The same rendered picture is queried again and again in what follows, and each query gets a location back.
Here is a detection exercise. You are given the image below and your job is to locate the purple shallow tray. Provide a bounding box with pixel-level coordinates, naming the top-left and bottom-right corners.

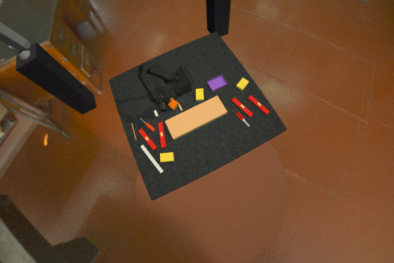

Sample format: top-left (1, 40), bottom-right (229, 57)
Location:
top-left (207, 75), bottom-right (228, 91)

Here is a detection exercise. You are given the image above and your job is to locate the yellow flat block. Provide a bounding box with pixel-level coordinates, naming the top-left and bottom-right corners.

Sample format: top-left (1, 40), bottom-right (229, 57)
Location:
top-left (160, 152), bottom-right (174, 162)
top-left (196, 88), bottom-right (204, 101)
top-left (236, 78), bottom-right (249, 91)

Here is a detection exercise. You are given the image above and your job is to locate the red flat bar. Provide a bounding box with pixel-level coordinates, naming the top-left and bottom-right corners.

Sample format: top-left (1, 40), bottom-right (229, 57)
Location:
top-left (248, 96), bottom-right (270, 115)
top-left (138, 129), bottom-right (157, 150)
top-left (159, 122), bottom-right (166, 148)
top-left (231, 97), bottom-right (253, 117)

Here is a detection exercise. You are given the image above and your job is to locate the white flat bar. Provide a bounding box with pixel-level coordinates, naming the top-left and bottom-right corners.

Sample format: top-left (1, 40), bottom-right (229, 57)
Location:
top-left (141, 145), bottom-right (164, 173)

